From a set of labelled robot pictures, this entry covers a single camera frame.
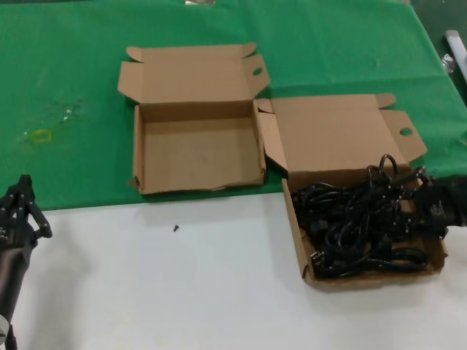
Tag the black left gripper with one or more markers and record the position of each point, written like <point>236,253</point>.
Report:
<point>14,262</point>

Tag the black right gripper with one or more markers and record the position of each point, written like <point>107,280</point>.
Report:
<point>445,208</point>

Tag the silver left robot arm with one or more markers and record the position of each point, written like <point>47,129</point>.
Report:
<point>3,324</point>

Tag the open brown cardboard box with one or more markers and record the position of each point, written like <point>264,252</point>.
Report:
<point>197,153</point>
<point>328,135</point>

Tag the silver metal clip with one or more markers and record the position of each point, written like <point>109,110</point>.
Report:
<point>198,2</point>
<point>448,62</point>

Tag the white bar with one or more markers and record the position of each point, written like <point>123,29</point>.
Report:
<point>458,47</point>

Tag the green tablecloth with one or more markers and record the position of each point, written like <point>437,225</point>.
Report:
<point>73,54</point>

